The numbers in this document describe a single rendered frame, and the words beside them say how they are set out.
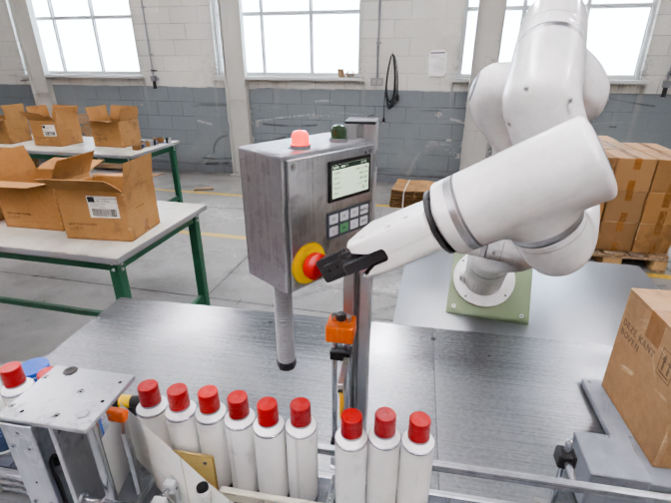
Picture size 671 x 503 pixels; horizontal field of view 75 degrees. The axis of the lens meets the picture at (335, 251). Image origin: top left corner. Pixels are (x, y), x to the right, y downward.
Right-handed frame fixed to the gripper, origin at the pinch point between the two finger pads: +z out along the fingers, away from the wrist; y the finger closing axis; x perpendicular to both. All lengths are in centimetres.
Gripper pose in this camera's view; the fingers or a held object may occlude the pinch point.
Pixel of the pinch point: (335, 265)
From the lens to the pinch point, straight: 56.7
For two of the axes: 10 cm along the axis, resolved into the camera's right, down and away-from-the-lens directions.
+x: 4.7, 8.7, 1.3
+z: -7.8, 3.4, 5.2
